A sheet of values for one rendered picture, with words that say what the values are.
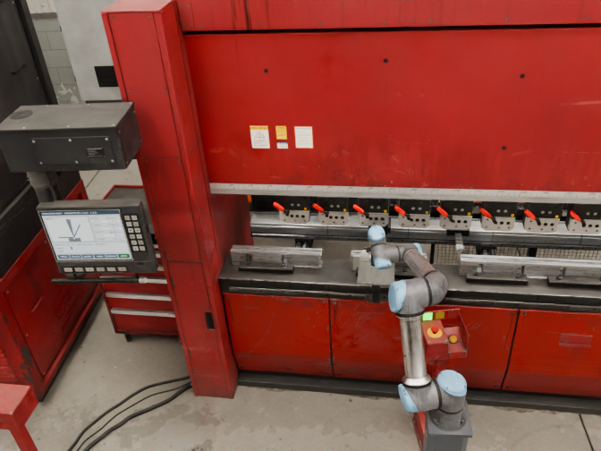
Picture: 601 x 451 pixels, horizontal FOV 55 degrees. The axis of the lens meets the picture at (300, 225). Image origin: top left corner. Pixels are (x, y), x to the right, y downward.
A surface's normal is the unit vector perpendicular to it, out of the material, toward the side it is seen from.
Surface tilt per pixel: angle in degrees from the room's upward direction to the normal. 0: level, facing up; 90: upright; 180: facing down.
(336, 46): 90
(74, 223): 90
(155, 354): 0
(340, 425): 0
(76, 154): 90
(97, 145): 91
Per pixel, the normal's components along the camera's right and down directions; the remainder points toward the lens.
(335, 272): -0.06, -0.83
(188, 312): -0.15, 0.56
